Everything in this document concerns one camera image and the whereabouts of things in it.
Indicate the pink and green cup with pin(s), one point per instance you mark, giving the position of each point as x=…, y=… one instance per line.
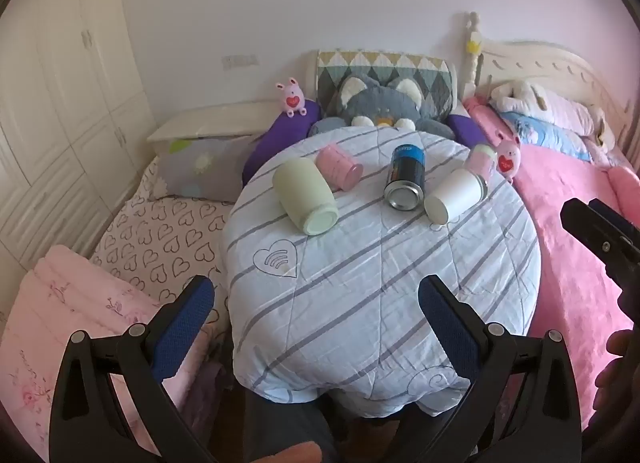
x=481, y=159

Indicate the pink bunny toy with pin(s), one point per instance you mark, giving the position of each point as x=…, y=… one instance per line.
x=507, y=158
x=292, y=98

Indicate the grey cat plush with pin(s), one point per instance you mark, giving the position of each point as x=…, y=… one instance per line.
x=380, y=103

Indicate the blue metal can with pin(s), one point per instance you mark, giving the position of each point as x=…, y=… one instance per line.
x=406, y=173

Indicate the blue cartoon pillow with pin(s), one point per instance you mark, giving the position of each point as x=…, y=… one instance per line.
x=545, y=135

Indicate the person's right hand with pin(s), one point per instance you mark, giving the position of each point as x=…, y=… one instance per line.
x=620, y=368

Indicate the patterned green grey pillow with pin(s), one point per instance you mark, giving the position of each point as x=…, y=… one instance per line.
x=390, y=63

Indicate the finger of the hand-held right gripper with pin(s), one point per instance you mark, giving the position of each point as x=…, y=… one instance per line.
x=617, y=220
x=595, y=238

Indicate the white paper cup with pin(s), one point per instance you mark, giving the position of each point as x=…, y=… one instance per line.
x=455, y=193

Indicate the heart print bed sheet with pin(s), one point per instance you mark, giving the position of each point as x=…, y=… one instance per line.
x=155, y=238

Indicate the pink ribbed cup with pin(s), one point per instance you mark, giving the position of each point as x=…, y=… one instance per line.
x=337, y=165

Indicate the purple pillow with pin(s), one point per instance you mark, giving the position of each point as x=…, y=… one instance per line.
x=285, y=135
x=462, y=129

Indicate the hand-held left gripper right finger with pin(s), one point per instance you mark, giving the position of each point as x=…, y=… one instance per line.
x=450, y=323

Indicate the cream bed headboard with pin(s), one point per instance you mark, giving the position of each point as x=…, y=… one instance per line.
x=555, y=63

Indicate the striped white quilt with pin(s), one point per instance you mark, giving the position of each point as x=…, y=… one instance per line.
x=370, y=293

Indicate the white wardrobe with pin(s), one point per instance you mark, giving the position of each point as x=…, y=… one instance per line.
x=60, y=93

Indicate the pink bolster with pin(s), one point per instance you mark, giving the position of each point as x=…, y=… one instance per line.
x=625, y=183

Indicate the person's leg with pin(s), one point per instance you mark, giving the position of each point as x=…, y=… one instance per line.
x=290, y=423

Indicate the pale green cup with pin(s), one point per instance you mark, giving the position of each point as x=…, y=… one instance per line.
x=300, y=188

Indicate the white wooden bed board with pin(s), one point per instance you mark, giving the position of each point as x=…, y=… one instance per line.
x=210, y=120

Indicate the white plush toy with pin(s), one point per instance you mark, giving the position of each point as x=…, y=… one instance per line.
x=520, y=98

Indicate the pale pink pillow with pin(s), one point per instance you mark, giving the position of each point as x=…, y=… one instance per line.
x=575, y=113

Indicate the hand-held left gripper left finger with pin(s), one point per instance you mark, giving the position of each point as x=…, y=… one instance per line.
x=182, y=318

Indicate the wall socket panel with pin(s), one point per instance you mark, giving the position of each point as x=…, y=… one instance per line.
x=240, y=61

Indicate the pink floral blanket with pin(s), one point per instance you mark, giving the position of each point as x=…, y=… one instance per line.
x=55, y=323

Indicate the grey spotted pillow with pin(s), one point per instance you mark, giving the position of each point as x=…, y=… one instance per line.
x=210, y=168

